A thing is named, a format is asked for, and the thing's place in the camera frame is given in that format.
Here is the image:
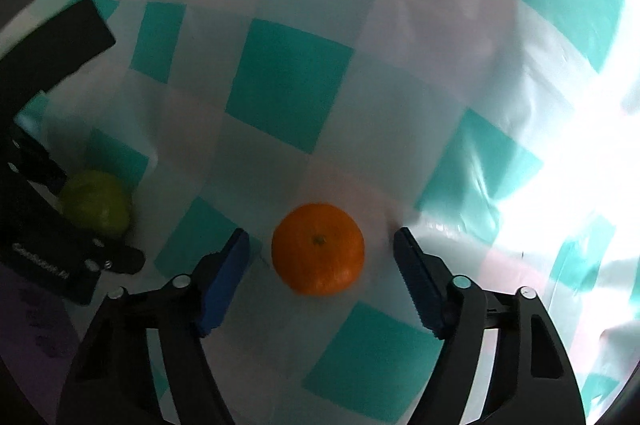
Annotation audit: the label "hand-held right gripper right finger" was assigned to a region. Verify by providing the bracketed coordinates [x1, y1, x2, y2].
[392, 227, 583, 425]

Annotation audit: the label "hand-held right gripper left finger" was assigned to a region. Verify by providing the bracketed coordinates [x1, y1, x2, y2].
[57, 228, 251, 425]

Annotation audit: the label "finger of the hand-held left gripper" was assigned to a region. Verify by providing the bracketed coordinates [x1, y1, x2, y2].
[0, 0, 117, 126]
[90, 237, 146, 277]

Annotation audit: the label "green lobed tomato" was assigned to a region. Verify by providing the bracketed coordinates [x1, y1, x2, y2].
[59, 170, 134, 238]

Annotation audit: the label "orange mandarin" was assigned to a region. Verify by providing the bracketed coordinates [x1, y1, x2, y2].
[271, 203, 366, 297]

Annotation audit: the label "purple cloth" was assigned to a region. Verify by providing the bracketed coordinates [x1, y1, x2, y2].
[0, 262, 98, 411]

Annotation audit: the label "teal white checkered tablecloth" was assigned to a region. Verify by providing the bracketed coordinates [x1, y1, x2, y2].
[0, 0, 640, 425]

